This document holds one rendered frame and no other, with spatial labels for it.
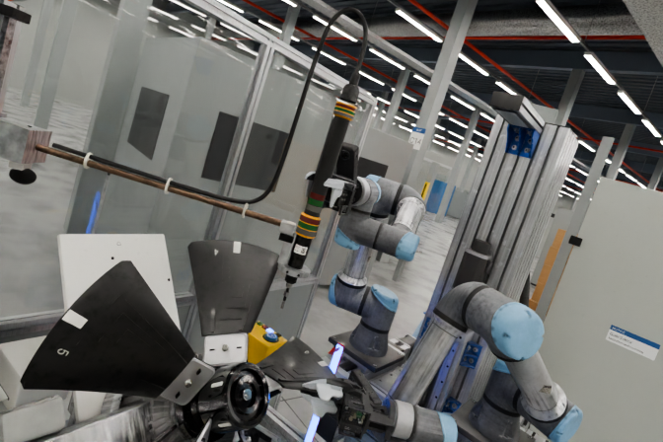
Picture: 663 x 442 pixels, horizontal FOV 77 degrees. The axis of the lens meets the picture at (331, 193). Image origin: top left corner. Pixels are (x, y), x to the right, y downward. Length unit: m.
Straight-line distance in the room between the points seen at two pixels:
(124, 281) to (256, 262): 0.35
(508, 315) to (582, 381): 1.59
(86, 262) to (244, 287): 0.35
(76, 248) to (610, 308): 2.28
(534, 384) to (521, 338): 0.21
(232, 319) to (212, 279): 0.11
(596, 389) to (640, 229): 0.81
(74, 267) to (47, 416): 0.31
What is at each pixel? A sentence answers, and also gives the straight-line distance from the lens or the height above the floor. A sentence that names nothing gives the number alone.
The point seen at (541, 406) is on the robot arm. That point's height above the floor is 1.25.
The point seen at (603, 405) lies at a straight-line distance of 2.64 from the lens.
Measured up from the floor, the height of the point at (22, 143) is 1.54.
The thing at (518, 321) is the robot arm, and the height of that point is 1.49.
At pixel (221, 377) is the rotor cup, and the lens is 0.89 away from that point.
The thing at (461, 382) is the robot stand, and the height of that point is 1.06.
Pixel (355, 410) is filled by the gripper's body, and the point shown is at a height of 1.19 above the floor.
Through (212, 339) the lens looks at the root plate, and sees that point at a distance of 0.97.
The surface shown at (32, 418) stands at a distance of 0.92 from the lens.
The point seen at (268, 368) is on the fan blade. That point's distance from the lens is 1.06.
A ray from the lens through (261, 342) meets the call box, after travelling 1.41.
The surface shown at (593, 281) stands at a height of 1.49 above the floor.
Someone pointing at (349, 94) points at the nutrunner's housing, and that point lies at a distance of 0.85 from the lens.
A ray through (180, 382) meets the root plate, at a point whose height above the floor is 1.22.
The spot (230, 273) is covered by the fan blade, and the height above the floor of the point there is 1.37.
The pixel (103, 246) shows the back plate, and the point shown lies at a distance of 1.12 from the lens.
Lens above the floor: 1.72
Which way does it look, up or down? 6 degrees down
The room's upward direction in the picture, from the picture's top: 18 degrees clockwise
